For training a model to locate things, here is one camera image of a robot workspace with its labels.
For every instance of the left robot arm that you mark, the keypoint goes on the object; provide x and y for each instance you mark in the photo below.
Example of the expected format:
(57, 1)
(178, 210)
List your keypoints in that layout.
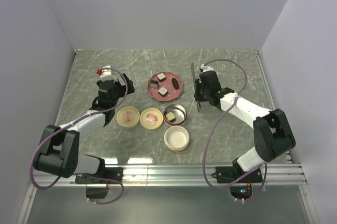
(58, 150)

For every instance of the sushi piece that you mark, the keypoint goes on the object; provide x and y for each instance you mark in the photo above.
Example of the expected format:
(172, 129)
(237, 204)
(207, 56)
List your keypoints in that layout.
(163, 91)
(161, 77)
(170, 116)
(154, 84)

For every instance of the sushi piece front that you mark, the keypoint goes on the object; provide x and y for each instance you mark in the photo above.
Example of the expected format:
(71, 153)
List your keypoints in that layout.
(163, 91)

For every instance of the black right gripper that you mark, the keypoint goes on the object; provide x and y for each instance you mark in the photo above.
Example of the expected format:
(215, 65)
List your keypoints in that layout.
(197, 96)

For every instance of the metal tongs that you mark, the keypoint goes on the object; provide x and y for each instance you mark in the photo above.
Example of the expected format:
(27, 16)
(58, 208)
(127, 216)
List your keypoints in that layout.
(193, 73)

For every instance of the cream lid with pink knob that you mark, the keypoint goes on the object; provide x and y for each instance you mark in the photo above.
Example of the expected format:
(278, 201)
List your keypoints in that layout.
(128, 117)

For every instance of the sushi piece back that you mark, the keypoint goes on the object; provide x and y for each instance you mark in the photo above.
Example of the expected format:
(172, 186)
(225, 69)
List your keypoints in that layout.
(161, 77)

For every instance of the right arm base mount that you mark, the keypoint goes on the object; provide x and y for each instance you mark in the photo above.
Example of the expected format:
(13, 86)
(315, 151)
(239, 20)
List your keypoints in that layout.
(229, 174)

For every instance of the steel lunch box tier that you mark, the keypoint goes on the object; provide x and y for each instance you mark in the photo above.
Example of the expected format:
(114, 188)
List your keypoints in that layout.
(180, 113)

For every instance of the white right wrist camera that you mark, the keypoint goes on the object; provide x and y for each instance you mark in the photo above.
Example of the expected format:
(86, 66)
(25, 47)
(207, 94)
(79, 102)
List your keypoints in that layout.
(205, 68)

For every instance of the cream lid with barcode label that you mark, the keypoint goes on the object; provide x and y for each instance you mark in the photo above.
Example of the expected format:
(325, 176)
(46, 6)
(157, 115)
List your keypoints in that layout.
(151, 119)

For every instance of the cream lunch box tier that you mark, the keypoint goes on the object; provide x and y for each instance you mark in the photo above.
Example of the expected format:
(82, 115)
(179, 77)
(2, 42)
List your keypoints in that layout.
(176, 138)

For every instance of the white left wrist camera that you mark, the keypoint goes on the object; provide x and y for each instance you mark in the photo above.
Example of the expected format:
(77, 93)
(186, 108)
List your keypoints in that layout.
(106, 74)

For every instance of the pink dotted plate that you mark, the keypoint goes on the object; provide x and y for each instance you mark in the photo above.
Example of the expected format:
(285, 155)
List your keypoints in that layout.
(172, 92)

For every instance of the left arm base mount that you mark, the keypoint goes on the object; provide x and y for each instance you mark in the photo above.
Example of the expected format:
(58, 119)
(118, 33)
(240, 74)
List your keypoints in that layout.
(108, 175)

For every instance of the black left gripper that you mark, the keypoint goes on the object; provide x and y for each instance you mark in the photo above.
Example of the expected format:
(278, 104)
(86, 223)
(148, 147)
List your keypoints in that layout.
(130, 87)

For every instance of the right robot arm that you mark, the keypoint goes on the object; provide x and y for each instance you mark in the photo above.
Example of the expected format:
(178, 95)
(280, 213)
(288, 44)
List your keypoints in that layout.
(271, 130)

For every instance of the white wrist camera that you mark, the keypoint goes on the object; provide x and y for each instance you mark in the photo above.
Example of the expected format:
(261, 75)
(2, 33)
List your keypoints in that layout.
(106, 74)
(205, 68)

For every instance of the black spiky sea cucumber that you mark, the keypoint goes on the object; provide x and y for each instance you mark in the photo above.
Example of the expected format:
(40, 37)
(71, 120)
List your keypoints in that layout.
(175, 83)

